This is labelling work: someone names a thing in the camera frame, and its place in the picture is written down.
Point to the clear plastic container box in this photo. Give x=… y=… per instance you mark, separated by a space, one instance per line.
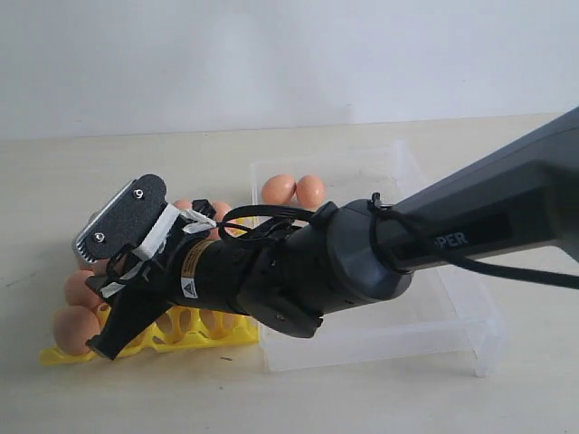
x=445 y=310

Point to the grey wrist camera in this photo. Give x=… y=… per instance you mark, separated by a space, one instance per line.
x=125 y=220

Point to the yellow plastic egg tray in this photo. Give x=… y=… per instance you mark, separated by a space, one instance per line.
x=179 y=328

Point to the brown egg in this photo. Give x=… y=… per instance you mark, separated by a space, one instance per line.
x=183 y=204
x=310 y=191
x=77 y=293
x=221 y=209
x=278 y=190
x=72 y=327

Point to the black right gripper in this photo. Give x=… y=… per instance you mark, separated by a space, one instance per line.
x=199 y=272

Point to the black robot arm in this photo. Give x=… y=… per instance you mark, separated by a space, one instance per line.
x=287 y=268

